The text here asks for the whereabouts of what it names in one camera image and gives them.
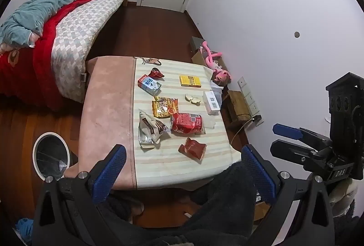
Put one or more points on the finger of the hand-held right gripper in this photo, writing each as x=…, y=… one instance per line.
x=287, y=130
x=290, y=150

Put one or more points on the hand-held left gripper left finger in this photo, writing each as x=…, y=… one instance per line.
x=111, y=175

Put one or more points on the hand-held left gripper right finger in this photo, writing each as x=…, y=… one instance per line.
x=258, y=175

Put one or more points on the silver snack bag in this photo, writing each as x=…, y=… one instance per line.
x=149, y=130

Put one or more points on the white rimmed trash bin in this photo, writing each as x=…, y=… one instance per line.
x=49, y=156

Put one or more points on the bright red snack wrapper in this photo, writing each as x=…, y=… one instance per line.
x=193, y=148

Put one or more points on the golden snack bag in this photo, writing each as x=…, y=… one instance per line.
x=165, y=108

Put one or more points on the red soda can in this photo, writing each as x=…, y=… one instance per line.
x=186, y=123

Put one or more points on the blue and red milk carton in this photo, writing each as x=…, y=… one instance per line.
x=149, y=84

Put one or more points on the black plug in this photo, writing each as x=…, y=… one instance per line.
x=257, y=118

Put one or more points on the flat cardboard piece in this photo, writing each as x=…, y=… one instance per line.
x=260, y=210

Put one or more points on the white power strip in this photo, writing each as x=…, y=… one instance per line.
x=250, y=99

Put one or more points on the person's dark fleece clothing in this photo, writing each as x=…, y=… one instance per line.
x=221, y=206

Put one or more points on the wooden stool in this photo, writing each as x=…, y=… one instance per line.
x=238, y=105

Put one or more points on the pink table cloth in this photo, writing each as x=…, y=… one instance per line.
x=108, y=109

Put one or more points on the striped tablecloth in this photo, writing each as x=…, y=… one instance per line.
x=176, y=169

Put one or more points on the white box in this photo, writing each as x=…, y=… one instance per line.
x=212, y=102

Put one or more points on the clear plastic bag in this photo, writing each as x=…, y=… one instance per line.
x=217, y=87

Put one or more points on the pink plush toy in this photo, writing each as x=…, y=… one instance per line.
x=220, y=74

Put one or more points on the pale crumpled wrapper pieces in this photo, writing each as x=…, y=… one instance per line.
x=196, y=100

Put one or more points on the blue cloth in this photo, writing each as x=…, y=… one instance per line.
x=24, y=231

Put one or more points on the pale fruit peel piece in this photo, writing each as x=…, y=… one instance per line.
x=188, y=97

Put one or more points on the yellow box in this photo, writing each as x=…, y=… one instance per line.
x=190, y=81

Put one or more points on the dark red snack wrapper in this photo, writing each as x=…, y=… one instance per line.
x=156, y=74

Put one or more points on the grey box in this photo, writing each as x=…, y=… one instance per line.
x=196, y=44

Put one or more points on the checkered bed sheet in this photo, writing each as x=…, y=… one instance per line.
x=79, y=32

